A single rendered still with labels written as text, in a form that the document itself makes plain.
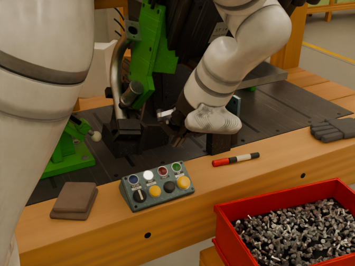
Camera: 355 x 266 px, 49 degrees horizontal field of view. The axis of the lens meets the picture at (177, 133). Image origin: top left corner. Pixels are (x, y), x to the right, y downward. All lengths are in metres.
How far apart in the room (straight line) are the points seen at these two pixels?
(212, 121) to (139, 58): 0.46
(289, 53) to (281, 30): 1.25
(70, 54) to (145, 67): 0.70
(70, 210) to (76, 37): 0.59
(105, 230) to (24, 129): 0.56
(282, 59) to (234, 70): 1.20
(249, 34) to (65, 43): 0.27
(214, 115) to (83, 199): 0.38
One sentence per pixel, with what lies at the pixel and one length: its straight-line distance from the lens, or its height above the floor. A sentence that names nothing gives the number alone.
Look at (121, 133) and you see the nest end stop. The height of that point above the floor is 0.97.
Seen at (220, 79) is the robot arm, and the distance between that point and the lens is 0.57.
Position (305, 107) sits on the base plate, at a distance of 1.36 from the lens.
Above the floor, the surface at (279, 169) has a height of 0.90.
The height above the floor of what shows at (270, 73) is 1.13.
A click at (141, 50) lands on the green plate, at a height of 1.16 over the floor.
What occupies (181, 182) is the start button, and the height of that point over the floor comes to 0.94.
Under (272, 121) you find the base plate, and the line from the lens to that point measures 1.24.
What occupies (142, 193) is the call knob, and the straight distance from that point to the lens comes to 0.84.
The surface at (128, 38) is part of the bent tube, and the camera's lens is 1.00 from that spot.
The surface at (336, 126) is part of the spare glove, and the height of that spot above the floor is 0.92.
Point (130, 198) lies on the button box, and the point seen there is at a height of 0.93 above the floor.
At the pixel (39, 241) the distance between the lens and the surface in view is 0.83.
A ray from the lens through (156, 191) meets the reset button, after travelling 0.85.
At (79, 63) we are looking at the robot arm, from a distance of 0.29.
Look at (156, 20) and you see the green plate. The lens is 0.96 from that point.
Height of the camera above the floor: 1.45
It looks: 29 degrees down
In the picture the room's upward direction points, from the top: straight up
